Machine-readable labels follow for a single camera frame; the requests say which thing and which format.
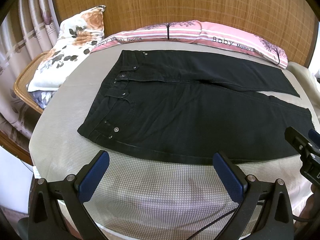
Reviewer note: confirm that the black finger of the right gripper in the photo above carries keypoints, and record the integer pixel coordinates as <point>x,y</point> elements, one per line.
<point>300,143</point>

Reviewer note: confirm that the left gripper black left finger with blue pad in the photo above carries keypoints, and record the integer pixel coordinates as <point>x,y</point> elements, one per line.
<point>45,218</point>

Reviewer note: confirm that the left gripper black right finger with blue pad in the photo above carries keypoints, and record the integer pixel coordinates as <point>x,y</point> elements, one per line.
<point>275,220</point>

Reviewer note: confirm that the black jeans pants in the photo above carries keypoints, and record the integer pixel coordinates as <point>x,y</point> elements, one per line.
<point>184,106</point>

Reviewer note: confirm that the grey patterned cushion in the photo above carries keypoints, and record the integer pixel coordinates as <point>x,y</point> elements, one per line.
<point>42,98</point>

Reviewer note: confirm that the rattan wicker chair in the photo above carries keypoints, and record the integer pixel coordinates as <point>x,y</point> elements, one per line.
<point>20,85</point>

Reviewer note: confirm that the bamboo mat headboard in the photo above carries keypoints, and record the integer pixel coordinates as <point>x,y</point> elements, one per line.
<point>289,24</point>

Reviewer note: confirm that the pink striped folded blanket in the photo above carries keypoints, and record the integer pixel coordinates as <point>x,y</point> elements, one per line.
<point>201,33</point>

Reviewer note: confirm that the floral white pillow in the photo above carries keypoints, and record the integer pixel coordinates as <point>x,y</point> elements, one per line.
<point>78,35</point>

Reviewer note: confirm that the beige floral curtain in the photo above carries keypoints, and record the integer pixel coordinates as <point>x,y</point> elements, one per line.
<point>27,30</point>

